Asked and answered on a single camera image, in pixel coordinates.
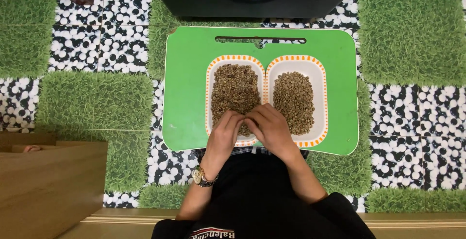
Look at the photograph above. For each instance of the person's left hand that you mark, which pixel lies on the person's left hand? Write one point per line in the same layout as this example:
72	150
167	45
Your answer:
222	137

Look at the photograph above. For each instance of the person's right hand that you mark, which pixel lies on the person's right hand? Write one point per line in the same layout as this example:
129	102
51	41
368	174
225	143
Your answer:
276	133

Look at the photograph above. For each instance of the person's left fingers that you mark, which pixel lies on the person's left fingers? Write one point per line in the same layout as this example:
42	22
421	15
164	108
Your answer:
233	119

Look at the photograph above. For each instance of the pile of dark unsorted coffee beans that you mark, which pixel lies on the pile of dark unsorted coffee beans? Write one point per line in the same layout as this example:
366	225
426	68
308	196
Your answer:
235	89

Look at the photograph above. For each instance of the plaid shirt hem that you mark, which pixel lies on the plaid shirt hem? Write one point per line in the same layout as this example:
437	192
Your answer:
240	151

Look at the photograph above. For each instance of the white tray with orange trim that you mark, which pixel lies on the white tray with orange trim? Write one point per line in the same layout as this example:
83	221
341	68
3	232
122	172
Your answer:
214	86
320	86

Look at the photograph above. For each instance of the green lap table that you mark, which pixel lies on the green lap table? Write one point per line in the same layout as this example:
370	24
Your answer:
189	86

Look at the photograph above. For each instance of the pile of light sorted coffee beans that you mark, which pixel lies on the pile of light sorted coffee beans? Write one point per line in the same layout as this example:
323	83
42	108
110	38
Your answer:
294	100

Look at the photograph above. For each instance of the gold wristwatch with metal band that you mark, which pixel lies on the gold wristwatch with metal band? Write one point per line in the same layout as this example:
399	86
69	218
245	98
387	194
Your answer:
201	177

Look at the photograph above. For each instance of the person's black clothing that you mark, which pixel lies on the person's black clothing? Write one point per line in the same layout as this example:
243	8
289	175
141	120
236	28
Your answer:
255	199

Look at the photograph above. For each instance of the wooden seat edge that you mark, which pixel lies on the wooden seat edge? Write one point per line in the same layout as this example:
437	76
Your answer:
123	224

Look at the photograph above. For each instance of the light wooden cabinet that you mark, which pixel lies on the light wooden cabinet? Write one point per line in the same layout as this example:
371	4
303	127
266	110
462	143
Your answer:
47	188

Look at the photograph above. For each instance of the small pink object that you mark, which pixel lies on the small pink object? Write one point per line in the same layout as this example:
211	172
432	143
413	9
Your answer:
32	148

